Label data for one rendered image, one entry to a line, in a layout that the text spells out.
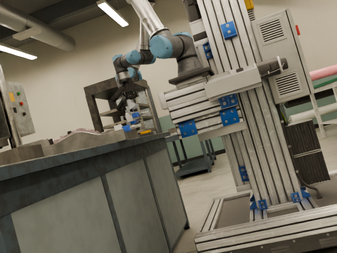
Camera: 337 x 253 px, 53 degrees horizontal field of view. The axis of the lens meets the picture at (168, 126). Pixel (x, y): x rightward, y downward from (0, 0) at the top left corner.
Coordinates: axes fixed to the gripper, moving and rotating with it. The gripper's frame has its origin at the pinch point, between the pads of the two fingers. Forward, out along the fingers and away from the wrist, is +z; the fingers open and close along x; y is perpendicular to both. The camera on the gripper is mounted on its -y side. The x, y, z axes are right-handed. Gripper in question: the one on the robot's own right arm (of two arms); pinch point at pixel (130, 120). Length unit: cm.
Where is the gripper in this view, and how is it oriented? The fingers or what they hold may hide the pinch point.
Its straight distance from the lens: 251.8
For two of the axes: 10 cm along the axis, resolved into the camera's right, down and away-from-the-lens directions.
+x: 5.2, -1.2, 8.5
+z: 2.8, 9.6, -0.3
